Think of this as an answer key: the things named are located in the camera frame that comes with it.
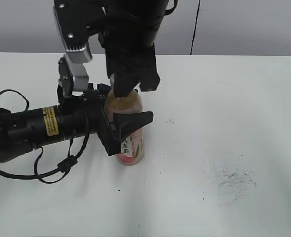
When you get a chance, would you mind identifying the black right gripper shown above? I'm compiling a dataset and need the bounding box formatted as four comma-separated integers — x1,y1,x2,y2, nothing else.
99,0,165,97

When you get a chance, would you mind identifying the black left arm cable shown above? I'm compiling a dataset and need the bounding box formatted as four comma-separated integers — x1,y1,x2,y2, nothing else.
0,89,90,184

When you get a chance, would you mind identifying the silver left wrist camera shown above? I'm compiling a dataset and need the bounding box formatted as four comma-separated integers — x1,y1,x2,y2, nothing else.
58,54,89,98

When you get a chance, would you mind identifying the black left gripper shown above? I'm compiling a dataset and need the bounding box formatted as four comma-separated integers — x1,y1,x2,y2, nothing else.
57,83,153,156

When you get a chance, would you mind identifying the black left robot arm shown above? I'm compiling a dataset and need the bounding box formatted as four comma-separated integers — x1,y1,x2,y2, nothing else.
0,84,154,163

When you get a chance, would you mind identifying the peach oolong tea bottle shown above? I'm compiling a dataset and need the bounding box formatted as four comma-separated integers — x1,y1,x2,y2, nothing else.
103,89,145,166

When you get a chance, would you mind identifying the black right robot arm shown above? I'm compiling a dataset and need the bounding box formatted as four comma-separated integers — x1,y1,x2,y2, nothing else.
99,0,175,97

